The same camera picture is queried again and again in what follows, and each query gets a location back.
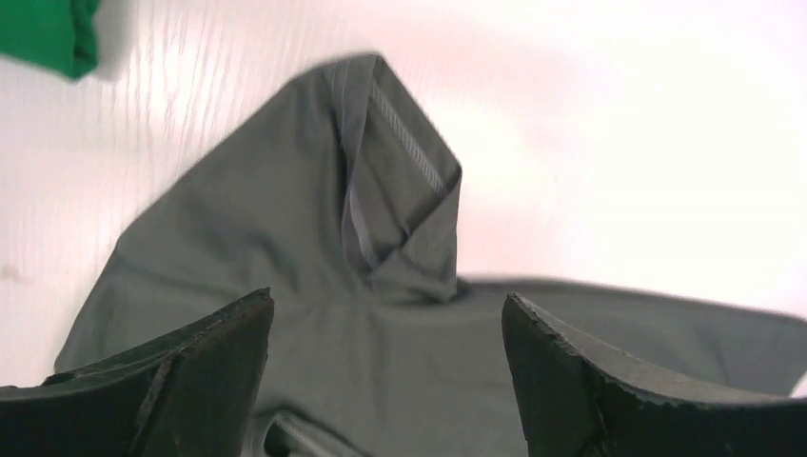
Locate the dark grey t-shirt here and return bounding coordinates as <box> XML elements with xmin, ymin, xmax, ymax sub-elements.
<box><xmin>54</xmin><ymin>54</ymin><xmax>806</xmax><ymax>456</ymax></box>

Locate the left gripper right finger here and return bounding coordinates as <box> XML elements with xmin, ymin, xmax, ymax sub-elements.
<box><xmin>502</xmin><ymin>293</ymin><xmax>806</xmax><ymax>456</ymax></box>

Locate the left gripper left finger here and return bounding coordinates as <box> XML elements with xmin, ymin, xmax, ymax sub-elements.
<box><xmin>1</xmin><ymin>289</ymin><xmax>274</xmax><ymax>457</ymax></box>

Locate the folded green t-shirt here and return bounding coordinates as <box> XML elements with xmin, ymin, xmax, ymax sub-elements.
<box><xmin>1</xmin><ymin>0</ymin><xmax>101</xmax><ymax>81</ymax></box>

